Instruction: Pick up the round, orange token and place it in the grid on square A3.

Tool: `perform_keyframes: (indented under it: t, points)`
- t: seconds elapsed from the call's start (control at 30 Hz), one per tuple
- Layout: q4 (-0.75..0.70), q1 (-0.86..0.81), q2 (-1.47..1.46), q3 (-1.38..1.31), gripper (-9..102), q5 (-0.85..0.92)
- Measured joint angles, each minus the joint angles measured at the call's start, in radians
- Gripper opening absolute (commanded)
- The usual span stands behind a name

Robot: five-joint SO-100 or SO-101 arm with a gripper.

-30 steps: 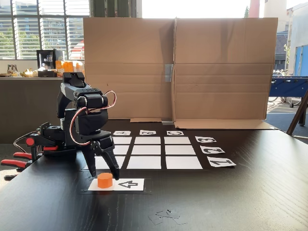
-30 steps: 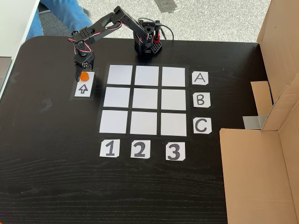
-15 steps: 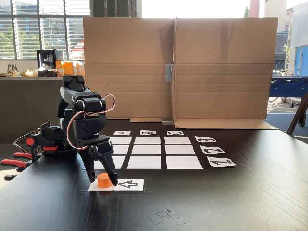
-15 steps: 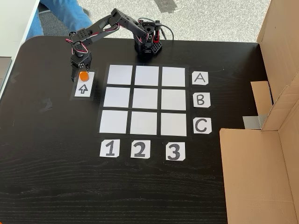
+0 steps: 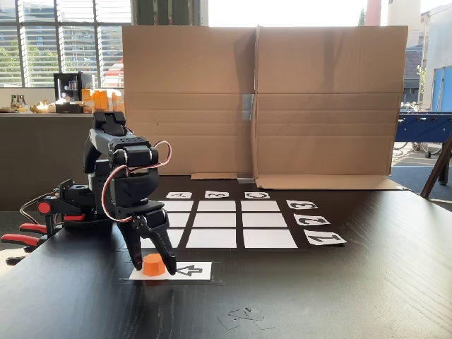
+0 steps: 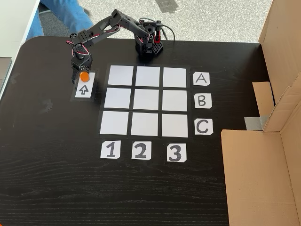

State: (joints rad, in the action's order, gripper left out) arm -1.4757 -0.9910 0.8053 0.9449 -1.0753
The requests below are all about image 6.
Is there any white grid paper square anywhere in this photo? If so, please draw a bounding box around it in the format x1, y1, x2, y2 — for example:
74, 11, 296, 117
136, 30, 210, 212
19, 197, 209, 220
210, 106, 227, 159
108, 65, 134, 86
100, 111, 129, 135
163, 67, 187, 88
135, 66, 161, 87
104, 88, 132, 109
162, 89, 188, 112
161, 113, 189, 138
133, 89, 159, 110
130, 112, 158, 137

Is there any white arrow paper sheet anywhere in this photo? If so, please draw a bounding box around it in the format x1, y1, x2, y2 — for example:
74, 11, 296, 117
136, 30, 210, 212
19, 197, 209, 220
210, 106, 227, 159
75, 72, 96, 98

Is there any person's leg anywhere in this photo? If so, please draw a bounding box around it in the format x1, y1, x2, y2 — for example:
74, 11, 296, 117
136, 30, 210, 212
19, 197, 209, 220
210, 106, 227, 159
25, 0, 95, 42

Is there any white table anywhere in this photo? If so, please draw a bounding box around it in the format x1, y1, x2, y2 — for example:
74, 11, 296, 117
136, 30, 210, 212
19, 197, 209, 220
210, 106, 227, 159
0, 0, 42, 100

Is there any red and black clamp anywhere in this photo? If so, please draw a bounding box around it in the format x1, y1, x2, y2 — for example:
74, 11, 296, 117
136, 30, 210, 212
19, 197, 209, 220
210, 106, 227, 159
153, 20, 164, 45

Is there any paper sheet number 1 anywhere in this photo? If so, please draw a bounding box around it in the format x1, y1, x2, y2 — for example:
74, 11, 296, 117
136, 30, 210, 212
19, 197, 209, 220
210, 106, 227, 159
100, 140, 121, 159

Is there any paper sheet number 2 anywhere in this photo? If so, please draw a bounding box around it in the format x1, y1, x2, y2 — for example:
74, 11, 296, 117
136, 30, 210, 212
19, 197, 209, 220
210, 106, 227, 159
131, 141, 152, 161

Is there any paper sheet letter A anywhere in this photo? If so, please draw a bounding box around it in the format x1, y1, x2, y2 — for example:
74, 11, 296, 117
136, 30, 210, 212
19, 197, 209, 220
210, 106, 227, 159
193, 72, 210, 86

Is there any paper sheet number 3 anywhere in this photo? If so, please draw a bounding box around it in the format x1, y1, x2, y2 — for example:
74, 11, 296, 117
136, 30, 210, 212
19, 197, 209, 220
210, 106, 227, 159
166, 143, 187, 162

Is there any paper sheet letter B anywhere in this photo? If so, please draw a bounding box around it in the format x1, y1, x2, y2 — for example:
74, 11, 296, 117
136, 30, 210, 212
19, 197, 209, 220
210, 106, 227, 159
194, 93, 213, 109

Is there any paper sheet letter C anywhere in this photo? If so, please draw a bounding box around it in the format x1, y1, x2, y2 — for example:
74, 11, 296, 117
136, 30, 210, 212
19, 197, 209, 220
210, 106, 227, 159
194, 118, 214, 136

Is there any brown cardboard panel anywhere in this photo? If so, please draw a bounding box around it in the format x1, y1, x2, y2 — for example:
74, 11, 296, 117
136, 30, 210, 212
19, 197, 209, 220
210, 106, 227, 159
221, 80, 301, 226
252, 0, 301, 118

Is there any thin robot cable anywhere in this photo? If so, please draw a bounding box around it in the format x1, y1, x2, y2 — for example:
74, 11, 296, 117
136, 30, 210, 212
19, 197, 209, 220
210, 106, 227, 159
161, 24, 176, 42

